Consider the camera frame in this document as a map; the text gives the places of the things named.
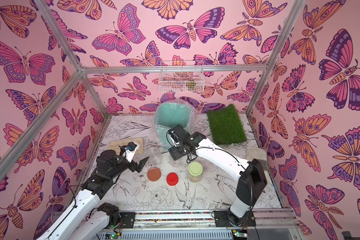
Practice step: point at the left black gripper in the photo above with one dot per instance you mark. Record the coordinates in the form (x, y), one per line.
(133, 165)

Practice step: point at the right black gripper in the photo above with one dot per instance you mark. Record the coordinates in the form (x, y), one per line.
(176, 143)

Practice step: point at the peanut jar clear plastic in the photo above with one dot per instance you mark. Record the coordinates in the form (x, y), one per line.
(155, 156)

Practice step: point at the brown jar lid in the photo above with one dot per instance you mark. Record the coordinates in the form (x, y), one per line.
(154, 174)

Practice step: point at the red lid peanut jar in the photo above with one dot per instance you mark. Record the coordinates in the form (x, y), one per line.
(176, 163)

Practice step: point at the green lid peanut jar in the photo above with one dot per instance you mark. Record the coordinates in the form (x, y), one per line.
(195, 172)

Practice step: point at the red jar lid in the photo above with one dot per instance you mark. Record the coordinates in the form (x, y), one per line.
(172, 179)

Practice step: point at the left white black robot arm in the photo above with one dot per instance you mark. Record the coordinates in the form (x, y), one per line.
(84, 218)

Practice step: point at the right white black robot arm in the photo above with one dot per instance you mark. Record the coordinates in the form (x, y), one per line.
(250, 175)

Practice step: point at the left beige cloth glove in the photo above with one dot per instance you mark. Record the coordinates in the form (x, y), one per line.
(115, 145)

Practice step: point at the beige cloth glove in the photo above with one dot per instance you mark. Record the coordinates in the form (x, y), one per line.
(115, 145)
(258, 154)

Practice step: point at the clear plastic bin liner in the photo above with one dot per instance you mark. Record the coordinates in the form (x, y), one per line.
(159, 132)

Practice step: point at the green artificial grass mat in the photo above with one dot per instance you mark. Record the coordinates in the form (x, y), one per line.
(226, 126)

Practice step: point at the green object in basket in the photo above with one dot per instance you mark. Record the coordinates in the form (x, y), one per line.
(190, 85)

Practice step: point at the right beige cloth glove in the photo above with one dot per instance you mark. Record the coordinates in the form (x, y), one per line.
(258, 154)

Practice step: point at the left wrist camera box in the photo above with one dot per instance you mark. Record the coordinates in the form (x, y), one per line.
(131, 149)

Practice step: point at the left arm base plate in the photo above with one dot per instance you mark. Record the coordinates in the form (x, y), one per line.
(123, 220)

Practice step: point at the white wire wall basket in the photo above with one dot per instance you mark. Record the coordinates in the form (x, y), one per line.
(174, 74)

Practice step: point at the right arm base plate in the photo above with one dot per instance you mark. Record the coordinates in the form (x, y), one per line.
(225, 219)

